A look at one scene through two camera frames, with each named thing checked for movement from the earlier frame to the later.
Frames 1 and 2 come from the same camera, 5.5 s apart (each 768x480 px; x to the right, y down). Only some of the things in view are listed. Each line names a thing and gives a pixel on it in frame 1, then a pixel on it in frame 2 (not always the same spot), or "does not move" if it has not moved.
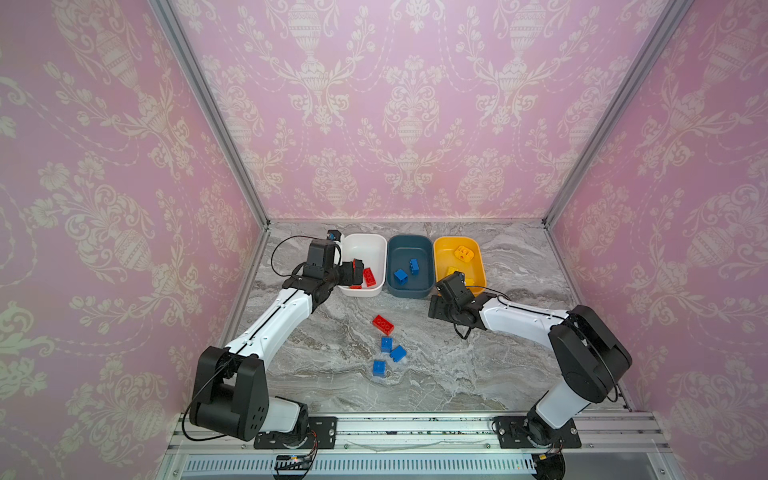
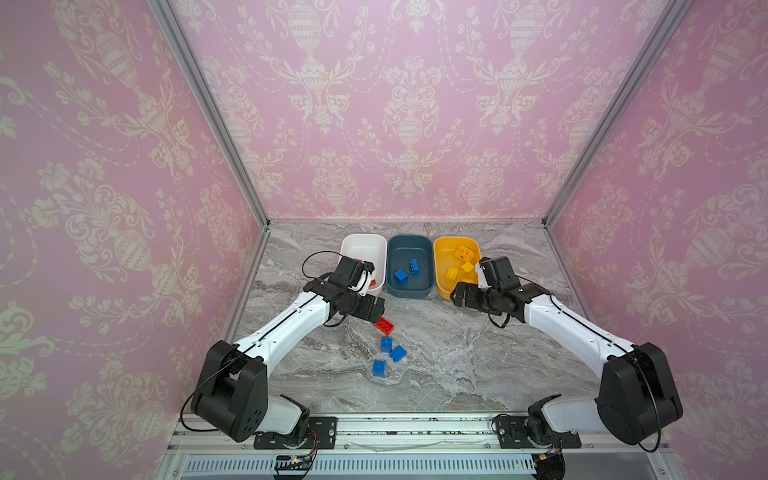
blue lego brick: [401, 275] does not move
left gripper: [348, 278] → [367, 313]
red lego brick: [383, 324] does not move
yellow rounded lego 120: [464, 253] does not move
